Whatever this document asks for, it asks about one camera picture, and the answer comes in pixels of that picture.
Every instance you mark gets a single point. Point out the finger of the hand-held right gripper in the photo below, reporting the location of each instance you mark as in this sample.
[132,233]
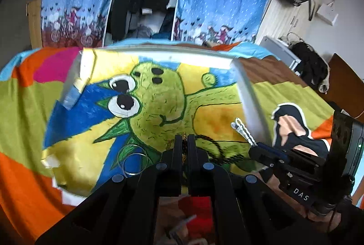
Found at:
[264,154]

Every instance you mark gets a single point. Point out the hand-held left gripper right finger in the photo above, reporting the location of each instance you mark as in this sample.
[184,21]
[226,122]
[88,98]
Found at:
[191,148]

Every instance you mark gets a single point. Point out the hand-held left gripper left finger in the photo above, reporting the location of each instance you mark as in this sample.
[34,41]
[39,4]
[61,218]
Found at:
[178,148]

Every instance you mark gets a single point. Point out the white tray with cartoon painting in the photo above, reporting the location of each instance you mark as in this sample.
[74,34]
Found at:
[170,91]

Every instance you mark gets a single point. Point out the person's right hand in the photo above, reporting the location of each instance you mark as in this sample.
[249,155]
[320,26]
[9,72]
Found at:
[315,218]

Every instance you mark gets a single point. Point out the white hair clip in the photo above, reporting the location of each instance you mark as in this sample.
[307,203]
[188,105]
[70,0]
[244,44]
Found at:
[241,128]

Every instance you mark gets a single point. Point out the black clothes pile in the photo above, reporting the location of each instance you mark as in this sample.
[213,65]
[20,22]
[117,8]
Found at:
[310,66]

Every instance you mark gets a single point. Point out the brown wooden headboard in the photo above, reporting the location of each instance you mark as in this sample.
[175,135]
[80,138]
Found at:
[347,77]

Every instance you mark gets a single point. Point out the white storage box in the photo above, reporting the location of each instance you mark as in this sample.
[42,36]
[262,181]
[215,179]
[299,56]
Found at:
[273,46]

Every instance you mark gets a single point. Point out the white paper bag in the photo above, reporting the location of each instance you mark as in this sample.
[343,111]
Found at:
[328,13]

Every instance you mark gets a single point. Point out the colourful printed blanket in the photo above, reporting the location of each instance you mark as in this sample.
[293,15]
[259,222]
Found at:
[22,108]

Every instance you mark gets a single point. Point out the small wooden cabinet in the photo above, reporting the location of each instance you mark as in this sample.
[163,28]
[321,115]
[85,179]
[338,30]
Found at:
[35,26]

